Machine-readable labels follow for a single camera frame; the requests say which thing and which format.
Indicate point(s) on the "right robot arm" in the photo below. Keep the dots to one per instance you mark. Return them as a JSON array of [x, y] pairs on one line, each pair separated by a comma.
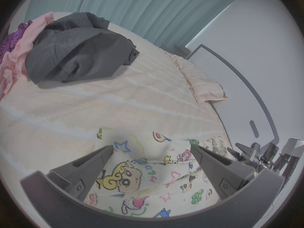
[[292, 148]]

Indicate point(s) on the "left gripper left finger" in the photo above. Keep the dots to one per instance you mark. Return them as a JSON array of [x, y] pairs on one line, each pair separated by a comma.
[[80, 172]]

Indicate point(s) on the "pink garment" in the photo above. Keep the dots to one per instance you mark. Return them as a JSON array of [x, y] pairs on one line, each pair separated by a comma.
[[23, 44]]

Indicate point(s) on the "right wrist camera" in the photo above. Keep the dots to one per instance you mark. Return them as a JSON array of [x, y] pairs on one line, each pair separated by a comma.
[[255, 147]]

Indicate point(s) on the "white printed pyjama top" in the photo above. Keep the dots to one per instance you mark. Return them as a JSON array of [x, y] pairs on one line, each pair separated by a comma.
[[142, 155]]

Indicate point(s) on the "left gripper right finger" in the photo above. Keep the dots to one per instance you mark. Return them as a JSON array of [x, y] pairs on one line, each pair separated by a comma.
[[223, 172]]

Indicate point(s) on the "bed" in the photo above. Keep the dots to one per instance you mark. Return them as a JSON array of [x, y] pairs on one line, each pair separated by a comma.
[[95, 98]]

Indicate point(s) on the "pale pink striped pillow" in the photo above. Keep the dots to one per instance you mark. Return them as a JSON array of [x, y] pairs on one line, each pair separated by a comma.
[[201, 82]]

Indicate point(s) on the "grey bedside table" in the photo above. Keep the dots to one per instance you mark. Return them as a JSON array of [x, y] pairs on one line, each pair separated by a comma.
[[180, 50]]

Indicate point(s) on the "black garment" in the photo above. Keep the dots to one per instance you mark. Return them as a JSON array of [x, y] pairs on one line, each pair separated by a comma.
[[78, 51]]

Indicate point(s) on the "purple satin garment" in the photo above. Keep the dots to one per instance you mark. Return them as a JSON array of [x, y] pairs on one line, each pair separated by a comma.
[[11, 39]]

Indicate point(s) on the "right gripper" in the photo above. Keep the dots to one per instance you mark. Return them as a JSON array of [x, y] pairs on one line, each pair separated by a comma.
[[249, 158]]

